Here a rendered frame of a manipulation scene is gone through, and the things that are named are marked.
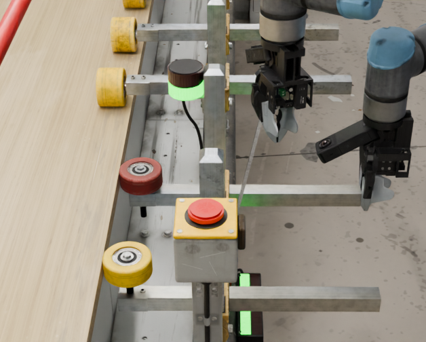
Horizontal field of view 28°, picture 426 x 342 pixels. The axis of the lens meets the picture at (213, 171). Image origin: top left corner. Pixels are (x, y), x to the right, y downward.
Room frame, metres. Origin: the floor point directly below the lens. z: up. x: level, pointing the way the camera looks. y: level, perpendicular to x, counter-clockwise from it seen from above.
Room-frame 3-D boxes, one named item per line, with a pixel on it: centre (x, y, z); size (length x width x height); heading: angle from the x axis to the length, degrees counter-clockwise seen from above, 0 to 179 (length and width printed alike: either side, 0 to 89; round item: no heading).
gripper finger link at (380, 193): (1.28, -0.31, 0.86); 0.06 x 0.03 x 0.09; 89
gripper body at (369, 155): (1.29, -0.31, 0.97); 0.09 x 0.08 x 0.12; 89
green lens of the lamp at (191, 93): (1.26, 0.04, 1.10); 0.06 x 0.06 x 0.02
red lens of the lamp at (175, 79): (1.26, 0.04, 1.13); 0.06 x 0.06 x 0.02
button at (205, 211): (0.75, 0.01, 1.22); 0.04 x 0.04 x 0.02
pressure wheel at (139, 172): (1.30, 0.13, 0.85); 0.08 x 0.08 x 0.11
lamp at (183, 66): (1.26, 0.04, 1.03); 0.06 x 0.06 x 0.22; 89
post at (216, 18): (1.51, -0.01, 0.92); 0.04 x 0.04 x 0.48; 89
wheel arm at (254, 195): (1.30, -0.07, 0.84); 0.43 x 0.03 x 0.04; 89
